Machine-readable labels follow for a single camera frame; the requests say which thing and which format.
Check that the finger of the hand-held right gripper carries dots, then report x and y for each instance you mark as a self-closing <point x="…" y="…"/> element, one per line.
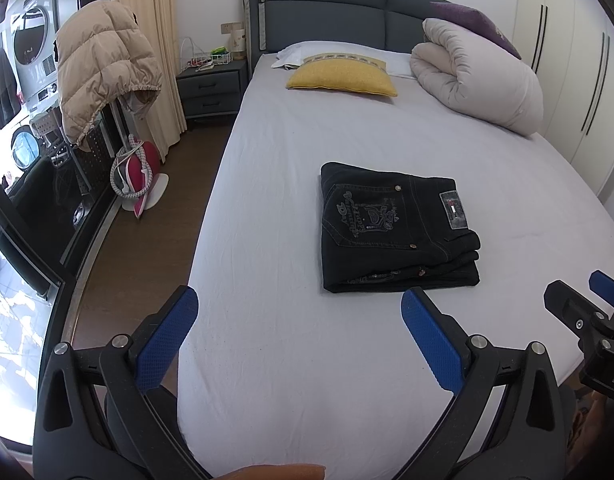
<point x="607" y="285"/>
<point x="567" y="305"/>

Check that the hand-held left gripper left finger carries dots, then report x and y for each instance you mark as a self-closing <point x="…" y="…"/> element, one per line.
<point x="169" y="340"/>

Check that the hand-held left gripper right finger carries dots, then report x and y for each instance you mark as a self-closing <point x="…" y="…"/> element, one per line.
<point x="429" y="345"/>

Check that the black denim pants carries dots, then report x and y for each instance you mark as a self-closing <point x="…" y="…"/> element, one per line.
<point x="387" y="230"/>

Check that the person's right forearm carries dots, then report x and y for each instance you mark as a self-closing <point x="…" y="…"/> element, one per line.
<point x="599" y="440"/>

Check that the person's left hand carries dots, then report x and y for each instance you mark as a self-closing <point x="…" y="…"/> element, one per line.
<point x="282" y="472"/>

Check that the red steam iron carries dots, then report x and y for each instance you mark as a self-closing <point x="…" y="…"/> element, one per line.
<point x="139" y="170"/>

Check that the black pegboard rack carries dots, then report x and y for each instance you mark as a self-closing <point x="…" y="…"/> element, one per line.
<point x="89" y="185"/>

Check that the bed with white sheet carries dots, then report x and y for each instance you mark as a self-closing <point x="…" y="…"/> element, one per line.
<point x="287" y="200"/>

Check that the white washing machine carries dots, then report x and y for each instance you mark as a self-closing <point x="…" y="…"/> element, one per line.
<point x="27" y="145"/>

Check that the rolled beige duvet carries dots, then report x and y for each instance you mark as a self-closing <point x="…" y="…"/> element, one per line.
<point x="477" y="80"/>

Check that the grey nightstand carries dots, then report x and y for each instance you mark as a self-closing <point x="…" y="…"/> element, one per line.
<point x="212" y="92"/>

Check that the white wardrobe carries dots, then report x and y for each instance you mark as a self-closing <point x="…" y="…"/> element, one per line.
<point x="577" y="35"/>

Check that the yellow pillow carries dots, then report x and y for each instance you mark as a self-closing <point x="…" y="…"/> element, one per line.
<point x="337" y="80"/>

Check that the beige puffer jacket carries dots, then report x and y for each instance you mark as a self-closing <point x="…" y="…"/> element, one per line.
<point x="102" y="60"/>

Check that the purple pillow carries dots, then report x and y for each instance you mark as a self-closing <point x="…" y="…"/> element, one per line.
<point x="477" y="22"/>

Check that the beige canister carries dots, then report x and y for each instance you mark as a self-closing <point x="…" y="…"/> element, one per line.
<point x="237" y="42"/>

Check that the white pillow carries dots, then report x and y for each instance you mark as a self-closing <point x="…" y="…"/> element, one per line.
<point x="297" y="52"/>

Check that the beige curtain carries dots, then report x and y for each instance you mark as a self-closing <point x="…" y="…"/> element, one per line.
<point x="152" y="20"/>

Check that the white dryer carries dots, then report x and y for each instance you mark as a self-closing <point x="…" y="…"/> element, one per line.
<point x="34" y="35"/>

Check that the grey upholstered headboard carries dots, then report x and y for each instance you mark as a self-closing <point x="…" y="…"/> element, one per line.
<point x="337" y="15"/>

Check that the black sliding door frame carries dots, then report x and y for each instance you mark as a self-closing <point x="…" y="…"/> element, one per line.
<point x="32" y="240"/>

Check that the wall socket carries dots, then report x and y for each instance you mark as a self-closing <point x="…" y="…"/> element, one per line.
<point x="230" y="26"/>

